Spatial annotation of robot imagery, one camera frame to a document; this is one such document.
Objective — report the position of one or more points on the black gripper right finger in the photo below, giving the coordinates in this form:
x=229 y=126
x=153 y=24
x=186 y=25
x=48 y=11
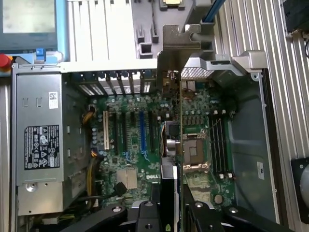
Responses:
x=200 y=217

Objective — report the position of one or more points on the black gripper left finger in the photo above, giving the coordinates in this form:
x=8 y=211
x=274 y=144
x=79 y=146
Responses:
x=147 y=217

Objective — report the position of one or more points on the silver coin battery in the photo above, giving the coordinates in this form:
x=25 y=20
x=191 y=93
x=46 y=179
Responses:
x=218 y=198

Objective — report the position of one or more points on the small silver chipset heatsink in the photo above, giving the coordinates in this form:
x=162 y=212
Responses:
x=126 y=178

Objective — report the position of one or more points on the metal socket cover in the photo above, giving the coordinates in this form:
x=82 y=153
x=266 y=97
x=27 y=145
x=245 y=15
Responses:
x=196 y=168

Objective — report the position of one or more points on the green Dell motherboard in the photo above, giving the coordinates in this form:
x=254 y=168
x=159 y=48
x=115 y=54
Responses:
x=113 y=164

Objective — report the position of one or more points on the CPU socket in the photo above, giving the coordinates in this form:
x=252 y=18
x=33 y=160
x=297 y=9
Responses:
x=195 y=149

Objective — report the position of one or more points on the black RAM slot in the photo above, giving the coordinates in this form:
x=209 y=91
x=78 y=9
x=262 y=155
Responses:
x=214 y=145
x=224 y=145

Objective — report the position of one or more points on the long black expansion slot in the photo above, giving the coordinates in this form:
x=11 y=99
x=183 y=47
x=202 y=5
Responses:
x=116 y=134
x=151 y=133

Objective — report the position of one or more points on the blue expansion slot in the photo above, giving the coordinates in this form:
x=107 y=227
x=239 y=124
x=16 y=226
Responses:
x=142 y=133

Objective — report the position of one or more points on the open metal PC case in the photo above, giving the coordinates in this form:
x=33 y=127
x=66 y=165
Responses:
x=248 y=135

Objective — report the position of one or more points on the white PCI expansion slot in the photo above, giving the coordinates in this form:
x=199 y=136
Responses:
x=106 y=130

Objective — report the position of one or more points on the short black expansion slot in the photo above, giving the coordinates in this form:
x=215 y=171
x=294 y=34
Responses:
x=132 y=117

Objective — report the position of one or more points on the silver power supply unit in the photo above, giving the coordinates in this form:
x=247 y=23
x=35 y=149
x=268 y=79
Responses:
x=38 y=108

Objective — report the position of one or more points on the blue plastic case latch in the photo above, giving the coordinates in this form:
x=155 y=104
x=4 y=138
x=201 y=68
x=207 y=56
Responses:
x=40 y=54

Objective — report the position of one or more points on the red emergency stop button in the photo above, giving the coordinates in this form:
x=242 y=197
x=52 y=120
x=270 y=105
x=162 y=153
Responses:
x=4 y=63

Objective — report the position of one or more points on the blue grey teach pendant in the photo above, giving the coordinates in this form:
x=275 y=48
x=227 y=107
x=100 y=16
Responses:
x=29 y=41

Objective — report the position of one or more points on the black plastic box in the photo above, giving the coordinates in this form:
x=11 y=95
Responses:
x=294 y=17

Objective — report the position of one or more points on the blue plastic disk bracket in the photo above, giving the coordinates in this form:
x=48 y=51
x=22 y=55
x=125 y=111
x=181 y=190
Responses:
x=210 y=12

